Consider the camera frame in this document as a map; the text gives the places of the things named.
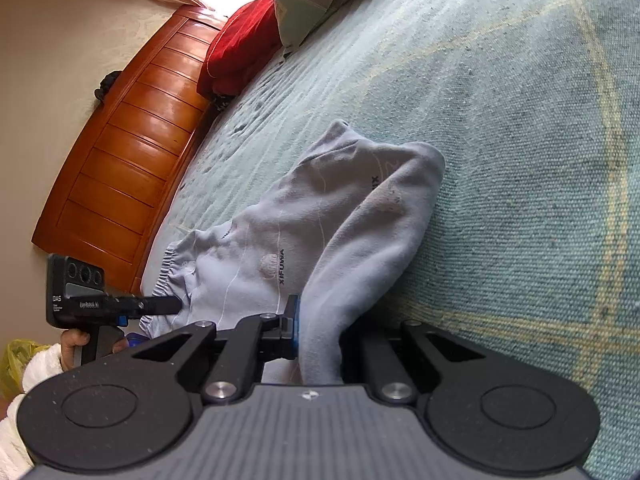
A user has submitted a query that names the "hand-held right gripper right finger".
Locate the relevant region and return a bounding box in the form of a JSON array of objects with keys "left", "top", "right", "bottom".
[{"left": 342, "top": 318, "right": 487, "bottom": 405}]

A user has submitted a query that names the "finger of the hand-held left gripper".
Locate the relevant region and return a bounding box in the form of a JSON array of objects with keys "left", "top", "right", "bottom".
[{"left": 140, "top": 295, "right": 183, "bottom": 317}]

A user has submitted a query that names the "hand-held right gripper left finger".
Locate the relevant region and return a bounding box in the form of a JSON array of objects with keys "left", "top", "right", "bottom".
[{"left": 131, "top": 294, "right": 306, "bottom": 405}]

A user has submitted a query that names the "person's left hand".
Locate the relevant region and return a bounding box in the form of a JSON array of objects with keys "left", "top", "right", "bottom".
[{"left": 60, "top": 327, "right": 130, "bottom": 370}]

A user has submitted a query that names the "yellow plastic bag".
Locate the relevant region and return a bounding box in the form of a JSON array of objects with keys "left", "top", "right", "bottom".
[{"left": 0, "top": 339, "right": 51, "bottom": 403}]

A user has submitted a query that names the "wooden headboard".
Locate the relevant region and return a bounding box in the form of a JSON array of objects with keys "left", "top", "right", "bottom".
[{"left": 31, "top": 4, "right": 230, "bottom": 297}]

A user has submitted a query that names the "person's white fleece robe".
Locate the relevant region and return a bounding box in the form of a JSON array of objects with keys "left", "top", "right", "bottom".
[{"left": 0, "top": 392, "right": 33, "bottom": 480}]

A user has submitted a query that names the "small black cloth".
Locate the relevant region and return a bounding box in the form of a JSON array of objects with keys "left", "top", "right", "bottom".
[{"left": 94, "top": 70, "right": 122, "bottom": 105}]

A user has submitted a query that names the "red pillow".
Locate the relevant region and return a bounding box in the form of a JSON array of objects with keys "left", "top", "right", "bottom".
[{"left": 196, "top": 0, "right": 283, "bottom": 111}]

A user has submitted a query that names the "grey pillow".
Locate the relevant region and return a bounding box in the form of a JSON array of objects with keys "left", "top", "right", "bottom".
[{"left": 272, "top": 0, "right": 351, "bottom": 48}]

